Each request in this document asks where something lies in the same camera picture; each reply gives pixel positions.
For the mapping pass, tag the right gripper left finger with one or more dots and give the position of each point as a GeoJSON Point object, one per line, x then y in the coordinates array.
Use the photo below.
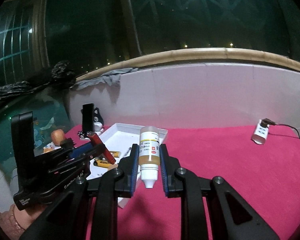
{"type": "Point", "coordinates": [115, 183]}

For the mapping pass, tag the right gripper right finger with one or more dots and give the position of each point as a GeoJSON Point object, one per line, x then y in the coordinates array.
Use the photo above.
{"type": "Point", "coordinates": [210, 205]}

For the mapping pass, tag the large yellow lighter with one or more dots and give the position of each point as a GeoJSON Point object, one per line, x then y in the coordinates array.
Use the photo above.
{"type": "Point", "coordinates": [116, 154]}

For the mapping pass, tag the red lighter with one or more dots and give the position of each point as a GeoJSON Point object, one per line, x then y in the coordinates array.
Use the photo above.
{"type": "Point", "coordinates": [101, 148]}

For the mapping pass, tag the white medicine bottle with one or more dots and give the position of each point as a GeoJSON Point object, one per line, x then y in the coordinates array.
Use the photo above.
{"type": "Point", "coordinates": [149, 156]}

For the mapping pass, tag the left hand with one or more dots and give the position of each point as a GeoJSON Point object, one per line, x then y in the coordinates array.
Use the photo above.
{"type": "Point", "coordinates": [15, 222]}

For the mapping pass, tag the beige tape roll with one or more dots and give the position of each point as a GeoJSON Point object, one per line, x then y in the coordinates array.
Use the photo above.
{"type": "Point", "coordinates": [112, 166]}

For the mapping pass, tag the small yellow lighter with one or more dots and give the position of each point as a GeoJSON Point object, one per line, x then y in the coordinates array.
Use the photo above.
{"type": "Point", "coordinates": [101, 163]}

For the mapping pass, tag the black power adapter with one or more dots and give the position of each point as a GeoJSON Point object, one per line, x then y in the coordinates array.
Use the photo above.
{"type": "Point", "coordinates": [67, 144]}

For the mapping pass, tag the white cardboard tray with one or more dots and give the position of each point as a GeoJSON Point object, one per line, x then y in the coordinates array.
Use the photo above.
{"type": "Point", "coordinates": [120, 137]}

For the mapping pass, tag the white earbuds case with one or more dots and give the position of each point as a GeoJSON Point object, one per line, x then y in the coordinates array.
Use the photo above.
{"type": "Point", "coordinates": [97, 126]}

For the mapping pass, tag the pink table cloth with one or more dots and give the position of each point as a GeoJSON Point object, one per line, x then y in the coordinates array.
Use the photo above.
{"type": "Point", "coordinates": [266, 176]}

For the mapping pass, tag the black smartphone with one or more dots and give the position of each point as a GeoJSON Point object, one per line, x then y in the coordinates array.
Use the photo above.
{"type": "Point", "coordinates": [87, 117]}

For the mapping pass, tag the white power strip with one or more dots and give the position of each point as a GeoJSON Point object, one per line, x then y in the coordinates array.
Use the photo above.
{"type": "Point", "coordinates": [260, 133]}

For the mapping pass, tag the black plastic bag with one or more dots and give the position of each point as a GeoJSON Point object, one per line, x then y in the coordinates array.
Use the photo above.
{"type": "Point", "coordinates": [60, 77]}

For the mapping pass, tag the grey cloth on rail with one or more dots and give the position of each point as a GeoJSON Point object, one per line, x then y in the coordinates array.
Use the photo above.
{"type": "Point", "coordinates": [111, 78]}

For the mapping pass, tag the bamboo rail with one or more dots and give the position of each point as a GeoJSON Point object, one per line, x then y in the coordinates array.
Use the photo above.
{"type": "Point", "coordinates": [198, 54]}

